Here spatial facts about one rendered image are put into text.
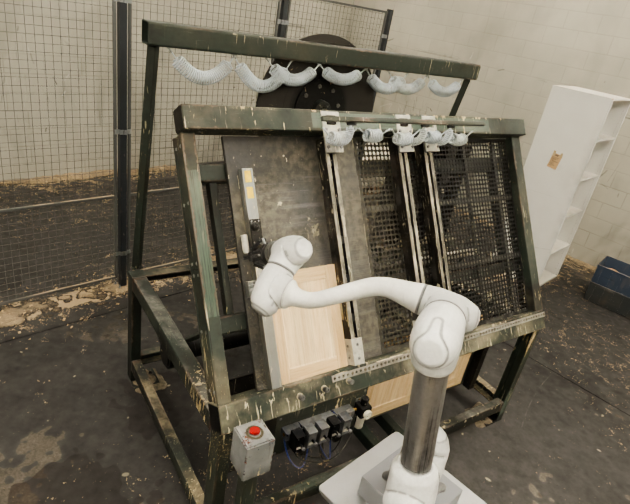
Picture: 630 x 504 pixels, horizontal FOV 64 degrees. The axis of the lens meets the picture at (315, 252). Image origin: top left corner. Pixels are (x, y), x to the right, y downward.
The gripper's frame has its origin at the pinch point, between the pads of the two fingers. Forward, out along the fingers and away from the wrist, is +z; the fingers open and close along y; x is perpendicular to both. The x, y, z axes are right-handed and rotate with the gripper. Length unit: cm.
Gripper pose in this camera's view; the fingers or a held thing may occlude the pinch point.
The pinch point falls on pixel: (250, 257)
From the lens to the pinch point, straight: 204.3
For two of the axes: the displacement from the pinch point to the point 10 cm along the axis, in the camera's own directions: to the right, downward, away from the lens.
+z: -5.4, 0.7, 8.4
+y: 1.4, 9.9, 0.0
